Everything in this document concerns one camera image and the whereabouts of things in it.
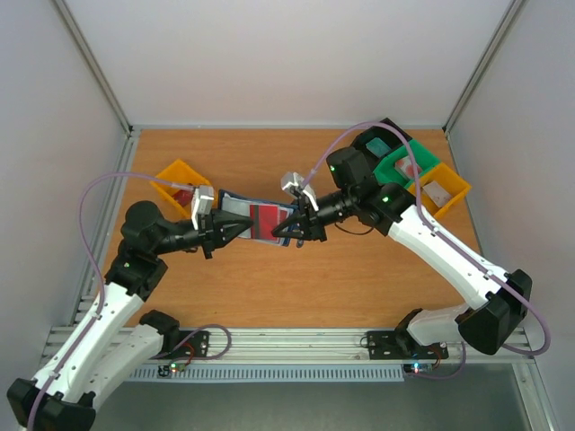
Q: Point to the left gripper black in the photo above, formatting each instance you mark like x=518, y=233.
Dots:
x=207, y=228

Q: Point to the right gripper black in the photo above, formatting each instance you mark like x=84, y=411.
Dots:
x=308, y=220

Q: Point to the blue leather card holder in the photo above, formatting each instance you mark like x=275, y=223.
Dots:
x=240, y=205

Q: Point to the red credit card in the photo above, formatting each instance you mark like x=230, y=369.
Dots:
x=265, y=218

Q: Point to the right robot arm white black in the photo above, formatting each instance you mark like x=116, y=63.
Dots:
x=494, y=299

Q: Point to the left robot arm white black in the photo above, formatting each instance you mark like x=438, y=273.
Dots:
x=67, y=392

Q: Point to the teal card stack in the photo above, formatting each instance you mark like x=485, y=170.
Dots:
x=377, y=147

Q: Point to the white red card stack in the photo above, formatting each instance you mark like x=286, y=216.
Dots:
x=407, y=168

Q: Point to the white grey card stack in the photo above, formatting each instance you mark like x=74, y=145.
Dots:
x=437, y=194

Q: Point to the yellow bin on left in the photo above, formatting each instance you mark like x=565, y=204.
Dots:
x=176, y=174

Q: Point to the yellow bin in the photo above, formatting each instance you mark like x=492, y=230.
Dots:
x=176, y=174
x=449, y=180

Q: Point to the green bin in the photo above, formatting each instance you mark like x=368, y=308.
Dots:
x=420, y=154

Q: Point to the black bin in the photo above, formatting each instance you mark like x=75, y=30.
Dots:
x=359, y=142

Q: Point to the left controller board green LED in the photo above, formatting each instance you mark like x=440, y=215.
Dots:
x=172, y=369

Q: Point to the controller board green led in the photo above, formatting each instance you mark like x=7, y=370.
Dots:
x=172, y=369
x=419, y=368

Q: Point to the yellow bin on right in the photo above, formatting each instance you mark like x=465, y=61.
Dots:
x=449, y=180

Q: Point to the right controller board green LED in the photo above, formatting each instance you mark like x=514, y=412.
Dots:
x=419, y=368

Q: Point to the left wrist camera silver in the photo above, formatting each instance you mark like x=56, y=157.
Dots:
x=201, y=203

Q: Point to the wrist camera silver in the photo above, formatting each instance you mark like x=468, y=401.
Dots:
x=201, y=203
x=293, y=184

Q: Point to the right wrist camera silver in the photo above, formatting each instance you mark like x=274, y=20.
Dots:
x=293, y=184

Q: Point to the aluminium rail front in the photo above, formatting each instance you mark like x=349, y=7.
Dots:
x=302, y=346

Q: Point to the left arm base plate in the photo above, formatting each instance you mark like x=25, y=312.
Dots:
x=186, y=343

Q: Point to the slotted cable duct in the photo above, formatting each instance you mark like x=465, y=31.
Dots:
x=212, y=374

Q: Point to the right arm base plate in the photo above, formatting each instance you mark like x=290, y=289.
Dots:
x=391, y=344

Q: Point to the aluminium frame post left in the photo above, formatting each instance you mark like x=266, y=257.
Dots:
x=83, y=46

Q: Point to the aluminium frame post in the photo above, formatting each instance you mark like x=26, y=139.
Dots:
x=83, y=46
x=503, y=28

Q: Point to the aluminium frame post right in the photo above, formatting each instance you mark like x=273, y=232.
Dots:
x=503, y=28

